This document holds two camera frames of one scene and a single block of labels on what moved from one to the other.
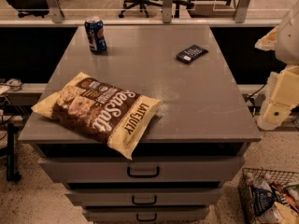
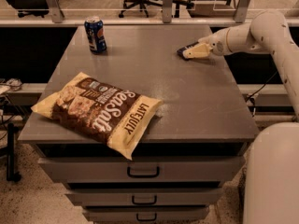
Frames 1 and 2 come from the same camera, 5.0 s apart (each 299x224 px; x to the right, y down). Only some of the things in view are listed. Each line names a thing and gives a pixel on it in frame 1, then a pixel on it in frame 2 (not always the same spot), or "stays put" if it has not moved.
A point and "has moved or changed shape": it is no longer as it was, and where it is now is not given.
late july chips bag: (103, 111) stays put
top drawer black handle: (143, 175) stays put
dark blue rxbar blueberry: (192, 53) has moved or changed shape
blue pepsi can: (96, 37) stays put
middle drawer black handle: (144, 203) stays put
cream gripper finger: (272, 115) → (198, 50)
